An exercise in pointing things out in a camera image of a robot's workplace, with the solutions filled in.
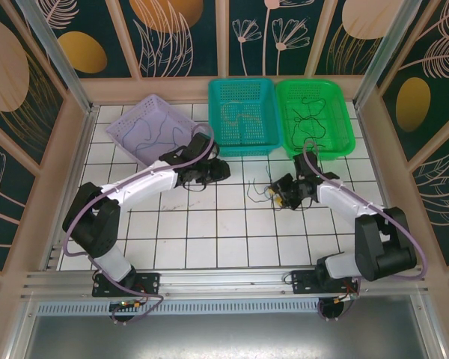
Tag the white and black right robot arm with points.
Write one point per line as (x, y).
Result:
(340, 196)

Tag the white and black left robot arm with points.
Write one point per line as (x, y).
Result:
(146, 185)

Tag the teal plastic basket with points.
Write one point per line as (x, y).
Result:
(254, 134)

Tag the purple plastic basket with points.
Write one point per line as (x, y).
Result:
(149, 108)

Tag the green plastic basket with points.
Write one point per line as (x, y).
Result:
(340, 112)

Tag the small electronics board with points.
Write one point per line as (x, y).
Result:
(346, 298)
(127, 306)

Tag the grey metal sheet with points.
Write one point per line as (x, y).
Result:
(228, 336)

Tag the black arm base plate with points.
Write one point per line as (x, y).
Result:
(303, 282)
(149, 284)

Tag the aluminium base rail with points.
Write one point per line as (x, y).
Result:
(228, 278)

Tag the aluminium frame post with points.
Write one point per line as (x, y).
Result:
(59, 56)
(391, 56)

